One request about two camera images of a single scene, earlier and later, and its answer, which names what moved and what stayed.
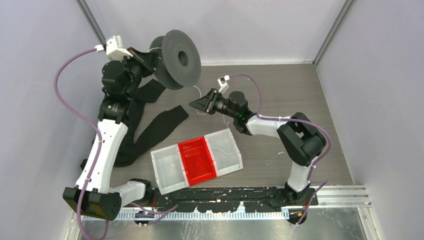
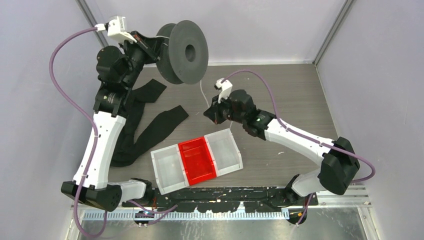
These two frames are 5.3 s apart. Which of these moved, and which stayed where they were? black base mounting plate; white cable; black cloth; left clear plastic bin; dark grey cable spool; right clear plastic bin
Moved: dark grey cable spool; white cable
Stayed: black base mounting plate; left clear plastic bin; right clear plastic bin; black cloth
